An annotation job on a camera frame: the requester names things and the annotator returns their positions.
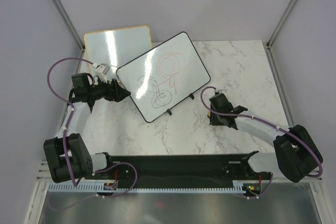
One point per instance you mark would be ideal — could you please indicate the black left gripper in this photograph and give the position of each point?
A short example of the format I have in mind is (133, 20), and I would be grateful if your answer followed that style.
(114, 92)

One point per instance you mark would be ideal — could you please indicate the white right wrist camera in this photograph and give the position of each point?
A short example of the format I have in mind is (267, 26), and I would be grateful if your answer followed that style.
(218, 91)

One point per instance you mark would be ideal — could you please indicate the aluminium frame post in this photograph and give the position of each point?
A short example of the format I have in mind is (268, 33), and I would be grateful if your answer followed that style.
(66, 19)
(289, 8)

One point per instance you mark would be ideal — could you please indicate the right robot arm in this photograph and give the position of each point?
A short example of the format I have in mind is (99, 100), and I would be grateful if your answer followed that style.
(296, 155)

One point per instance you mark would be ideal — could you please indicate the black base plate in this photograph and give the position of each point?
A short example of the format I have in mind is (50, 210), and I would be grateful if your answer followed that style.
(181, 171)

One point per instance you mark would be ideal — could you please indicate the black-framed whiteboard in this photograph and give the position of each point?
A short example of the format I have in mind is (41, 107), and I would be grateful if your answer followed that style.
(164, 76)

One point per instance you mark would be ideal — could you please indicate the aluminium frame right post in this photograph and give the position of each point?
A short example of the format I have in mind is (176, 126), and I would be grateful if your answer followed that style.
(289, 8)

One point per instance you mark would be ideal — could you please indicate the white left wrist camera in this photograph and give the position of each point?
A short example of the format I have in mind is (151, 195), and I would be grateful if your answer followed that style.
(101, 72)

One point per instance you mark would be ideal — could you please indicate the yellow-framed whiteboard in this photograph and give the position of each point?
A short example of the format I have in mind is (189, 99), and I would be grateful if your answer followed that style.
(117, 47)

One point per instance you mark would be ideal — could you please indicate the aluminium frame left post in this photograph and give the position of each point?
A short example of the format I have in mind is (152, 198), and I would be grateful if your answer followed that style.
(66, 19)

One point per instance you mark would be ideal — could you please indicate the aluminium rail front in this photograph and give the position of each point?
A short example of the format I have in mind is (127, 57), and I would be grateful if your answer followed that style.
(44, 175)

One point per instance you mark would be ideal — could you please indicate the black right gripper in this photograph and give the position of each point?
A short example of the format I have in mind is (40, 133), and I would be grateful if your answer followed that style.
(212, 120)

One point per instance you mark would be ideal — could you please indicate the white slotted cable duct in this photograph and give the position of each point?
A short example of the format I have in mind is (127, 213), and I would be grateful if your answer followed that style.
(101, 187)

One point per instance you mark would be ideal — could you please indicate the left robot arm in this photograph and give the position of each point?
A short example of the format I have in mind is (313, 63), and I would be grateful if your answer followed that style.
(67, 156)

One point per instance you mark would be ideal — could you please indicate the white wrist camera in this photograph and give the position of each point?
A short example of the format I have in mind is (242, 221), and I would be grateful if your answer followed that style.
(218, 91)
(101, 72)

